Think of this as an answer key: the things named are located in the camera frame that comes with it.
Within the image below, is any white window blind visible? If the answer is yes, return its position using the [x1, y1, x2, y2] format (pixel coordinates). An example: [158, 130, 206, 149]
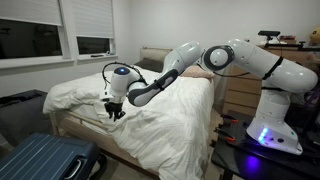
[71, 0, 114, 38]
[0, 0, 62, 26]

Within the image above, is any white fitted bed sheet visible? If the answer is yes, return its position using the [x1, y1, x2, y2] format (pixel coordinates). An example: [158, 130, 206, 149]
[71, 104, 109, 135]

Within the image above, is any pink pillow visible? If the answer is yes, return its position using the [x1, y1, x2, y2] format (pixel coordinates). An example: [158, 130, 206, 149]
[182, 66, 214, 79]

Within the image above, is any dark grey pillow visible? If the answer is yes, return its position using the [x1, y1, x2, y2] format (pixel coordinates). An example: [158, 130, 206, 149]
[136, 59, 163, 73]

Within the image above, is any blue hard suitcase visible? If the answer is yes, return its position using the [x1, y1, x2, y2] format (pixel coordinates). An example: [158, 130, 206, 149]
[0, 133, 107, 180]

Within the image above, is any dark grey ottoman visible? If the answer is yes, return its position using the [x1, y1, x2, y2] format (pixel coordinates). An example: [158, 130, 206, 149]
[0, 90, 53, 146]

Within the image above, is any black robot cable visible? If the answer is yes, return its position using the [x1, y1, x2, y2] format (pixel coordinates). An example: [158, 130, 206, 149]
[101, 61, 148, 89]

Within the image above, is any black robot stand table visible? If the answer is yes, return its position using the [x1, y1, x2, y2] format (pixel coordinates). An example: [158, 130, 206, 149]
[211, 111, 320, 180]

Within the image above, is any beige headboard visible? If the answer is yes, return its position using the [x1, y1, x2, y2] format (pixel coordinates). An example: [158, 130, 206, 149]
[140, 47, 172, 62]

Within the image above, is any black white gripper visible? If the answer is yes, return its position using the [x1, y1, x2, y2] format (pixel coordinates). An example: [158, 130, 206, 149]
[104, 102, 126, 122]

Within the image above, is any white duvet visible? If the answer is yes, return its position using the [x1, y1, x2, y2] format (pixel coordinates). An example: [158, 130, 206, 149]
[43, 73, 214, 180]

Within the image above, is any orange black clamp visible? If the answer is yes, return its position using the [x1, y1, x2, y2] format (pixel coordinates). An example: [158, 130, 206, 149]
[221, 114, 239, 123]
[214, 128, 236, 142]

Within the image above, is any wooden dresser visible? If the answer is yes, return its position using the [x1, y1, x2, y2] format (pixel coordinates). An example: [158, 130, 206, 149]
[222, 47, 319, 115]

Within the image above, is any wooden bed frame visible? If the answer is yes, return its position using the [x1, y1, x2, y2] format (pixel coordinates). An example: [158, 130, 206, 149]
[49, 110, 159, 180]

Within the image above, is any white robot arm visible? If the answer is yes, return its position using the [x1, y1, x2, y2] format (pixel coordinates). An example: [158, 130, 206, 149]
[100, 39, 318, 155]

